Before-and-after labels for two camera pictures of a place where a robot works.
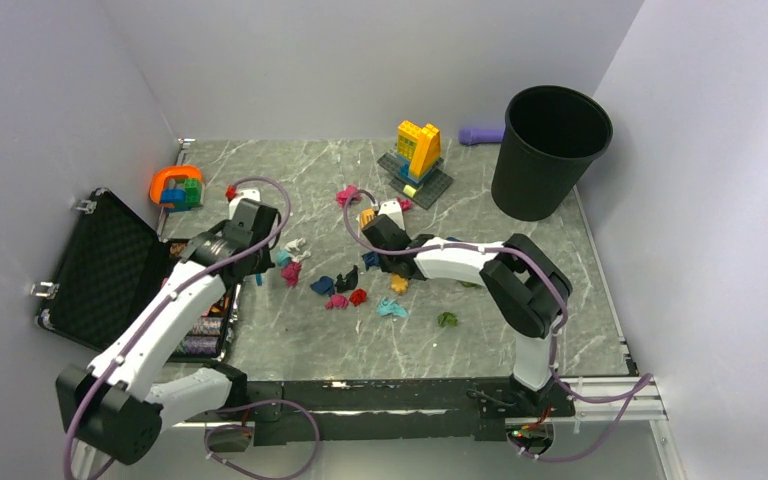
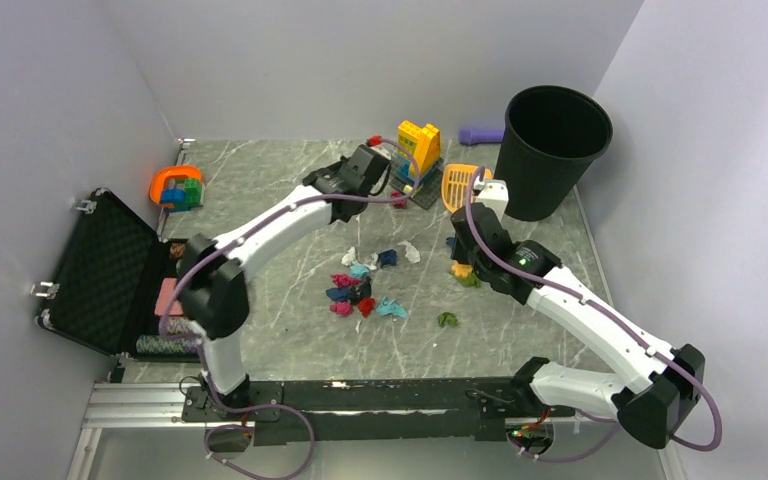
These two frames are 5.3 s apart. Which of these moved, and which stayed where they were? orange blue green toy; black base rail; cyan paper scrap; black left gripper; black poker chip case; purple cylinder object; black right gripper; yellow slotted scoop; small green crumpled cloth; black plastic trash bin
Moved: cyan paper scrap; yellow slotted scoop; black right gripper; black left gripper
Stayed: black plastic trash bin; orange blue green toy; black base rail; purple cylinder object; black poker chip case; small green crumpled cloth
